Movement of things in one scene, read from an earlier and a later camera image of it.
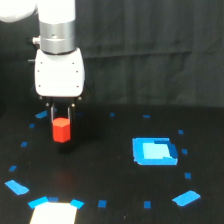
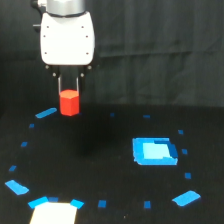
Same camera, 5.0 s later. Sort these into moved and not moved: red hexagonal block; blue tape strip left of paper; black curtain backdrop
Moved: red hexagonal block
Not moved: blue tape strip left of paper; black curtain backdrop
